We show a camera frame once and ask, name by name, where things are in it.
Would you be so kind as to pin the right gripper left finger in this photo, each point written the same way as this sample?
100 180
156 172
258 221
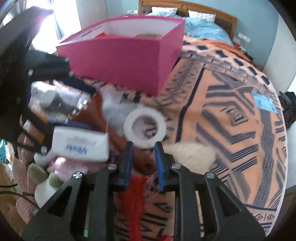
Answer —
82 208

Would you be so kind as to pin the white pillow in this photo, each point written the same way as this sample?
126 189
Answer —
204 16
162 10

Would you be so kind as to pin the white Vinda tissue pack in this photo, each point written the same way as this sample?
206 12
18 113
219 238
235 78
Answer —
80 144

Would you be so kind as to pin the white tape roll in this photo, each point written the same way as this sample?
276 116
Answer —
144 127

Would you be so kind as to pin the left white pillow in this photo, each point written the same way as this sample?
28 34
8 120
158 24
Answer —
162 10

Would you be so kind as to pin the right white pillow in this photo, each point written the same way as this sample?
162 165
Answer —
204 16

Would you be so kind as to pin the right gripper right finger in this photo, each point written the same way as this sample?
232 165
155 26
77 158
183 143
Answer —
205 208

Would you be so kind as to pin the pink cardboard box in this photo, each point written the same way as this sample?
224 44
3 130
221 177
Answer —
136 52

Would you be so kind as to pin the wooden bed headboard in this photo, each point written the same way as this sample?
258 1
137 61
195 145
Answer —
224 20

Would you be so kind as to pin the blue paper card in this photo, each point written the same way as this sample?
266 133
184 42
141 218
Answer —
264 103

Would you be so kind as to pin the white fluffy plush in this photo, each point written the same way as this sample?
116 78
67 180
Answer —
198 158

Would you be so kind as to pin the red tassel item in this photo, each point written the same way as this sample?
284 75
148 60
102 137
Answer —
132 205

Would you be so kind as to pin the watch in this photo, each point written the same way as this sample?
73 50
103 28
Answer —
55 102

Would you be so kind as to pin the orange patterned blanket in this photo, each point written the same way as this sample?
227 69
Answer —
207 99

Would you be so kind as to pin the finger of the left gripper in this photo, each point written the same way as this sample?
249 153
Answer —
77 84
70 123

